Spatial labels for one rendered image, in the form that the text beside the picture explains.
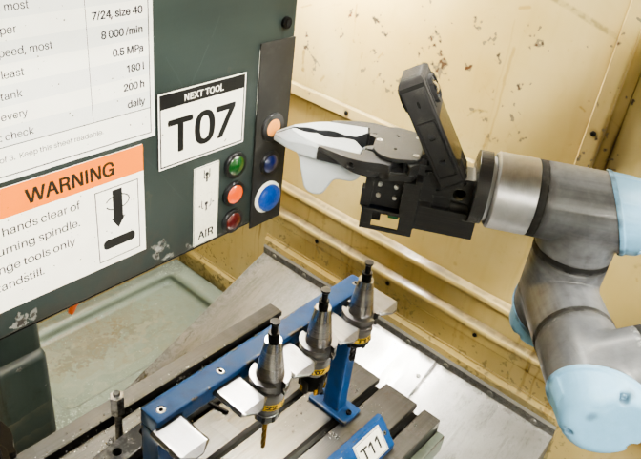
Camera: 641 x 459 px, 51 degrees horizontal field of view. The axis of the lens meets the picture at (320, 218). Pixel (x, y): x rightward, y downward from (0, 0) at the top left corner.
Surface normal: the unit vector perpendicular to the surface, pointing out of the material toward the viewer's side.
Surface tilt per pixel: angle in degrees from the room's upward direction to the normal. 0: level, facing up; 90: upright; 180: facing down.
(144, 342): 0
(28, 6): 90
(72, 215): 90
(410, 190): 90
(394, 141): 0
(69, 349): 0
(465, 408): 24
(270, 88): 90
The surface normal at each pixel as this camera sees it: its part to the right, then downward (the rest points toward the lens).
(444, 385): -0.17, -0.63
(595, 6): -0.66, 0.34
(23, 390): 0.75, 0.42
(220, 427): 0.11, -0.84
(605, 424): -0.07, 0.52
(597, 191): -0.03, -0.37
